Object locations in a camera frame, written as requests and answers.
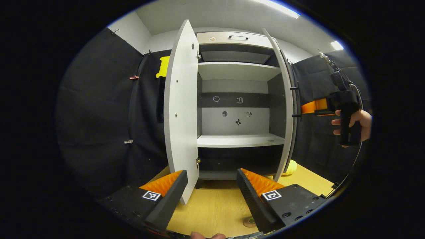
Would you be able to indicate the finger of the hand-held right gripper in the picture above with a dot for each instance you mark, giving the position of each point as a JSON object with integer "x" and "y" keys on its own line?
{"x": 313, "y": 106}

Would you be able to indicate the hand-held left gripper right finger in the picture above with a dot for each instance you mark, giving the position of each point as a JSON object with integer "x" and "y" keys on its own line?
{"x": 254, "y": 199}

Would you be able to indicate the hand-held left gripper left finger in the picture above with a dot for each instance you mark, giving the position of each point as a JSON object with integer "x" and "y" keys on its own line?
{"x": 169, "y": 199}

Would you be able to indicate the round brown coaster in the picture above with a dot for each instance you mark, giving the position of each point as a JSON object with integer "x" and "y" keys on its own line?
{"x": 247, "y": 224}

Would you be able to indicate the white cabinet door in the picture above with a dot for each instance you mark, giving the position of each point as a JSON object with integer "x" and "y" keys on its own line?
{"x": 288, "y": 116}
{"x": 181, "y": 116}

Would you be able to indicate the white and grey cabinet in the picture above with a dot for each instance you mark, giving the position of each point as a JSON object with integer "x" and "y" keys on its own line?
{"x": 232, "y": 156}

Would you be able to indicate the white cabinet shelf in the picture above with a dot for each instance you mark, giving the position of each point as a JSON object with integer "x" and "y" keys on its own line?
{"x": 232, "y": 71}
{"x": 232, "y": 141}

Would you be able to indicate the beige cabinet drawer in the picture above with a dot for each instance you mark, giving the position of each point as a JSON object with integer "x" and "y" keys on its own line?
{"x": 219, "y": 39}

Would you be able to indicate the yellow rounded object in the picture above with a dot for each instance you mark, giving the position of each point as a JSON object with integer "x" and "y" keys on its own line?
{"x": 289, "y": 167}

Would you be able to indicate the ceiling light panel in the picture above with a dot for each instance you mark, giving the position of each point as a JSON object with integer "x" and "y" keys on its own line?
{"x": 282, "y": 8}
{"x": 336, "y": 45}

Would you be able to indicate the red cloth clip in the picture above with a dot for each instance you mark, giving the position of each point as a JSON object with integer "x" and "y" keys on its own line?
{"x": 134, "y": 77}

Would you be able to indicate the black cloth clip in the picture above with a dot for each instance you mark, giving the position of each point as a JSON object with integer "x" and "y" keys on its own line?
{"x": 147, "y": 52}

